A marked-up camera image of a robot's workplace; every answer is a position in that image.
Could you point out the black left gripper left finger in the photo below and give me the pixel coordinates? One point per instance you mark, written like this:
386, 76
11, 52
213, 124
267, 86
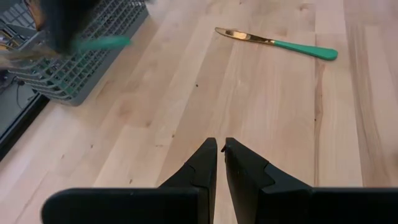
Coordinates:
203, 174

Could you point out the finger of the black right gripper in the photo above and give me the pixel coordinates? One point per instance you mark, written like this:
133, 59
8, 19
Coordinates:
56, 18
77, 18

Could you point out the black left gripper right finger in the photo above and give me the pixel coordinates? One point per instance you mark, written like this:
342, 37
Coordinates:
255, 186

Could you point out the grey mesh cutlery basket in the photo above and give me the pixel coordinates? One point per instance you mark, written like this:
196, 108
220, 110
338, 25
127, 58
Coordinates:
124, 18

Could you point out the black aluminium table frame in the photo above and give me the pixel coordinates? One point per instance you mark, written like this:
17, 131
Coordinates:
15, 132

